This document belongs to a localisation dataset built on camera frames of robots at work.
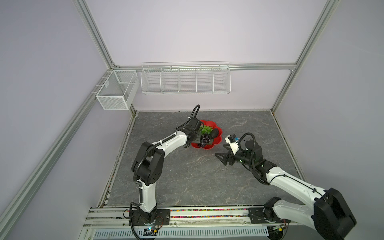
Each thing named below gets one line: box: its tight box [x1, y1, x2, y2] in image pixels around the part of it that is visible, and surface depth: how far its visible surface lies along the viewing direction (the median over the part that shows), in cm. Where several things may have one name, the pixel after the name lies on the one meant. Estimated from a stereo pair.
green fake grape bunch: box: [199, 125, 213, 135], surface depth 105 cm
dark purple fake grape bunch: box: [198, 133, 212, 148], surface depth 96 cm
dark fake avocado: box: [209, 128, 219, 140], surface depth 104 cm
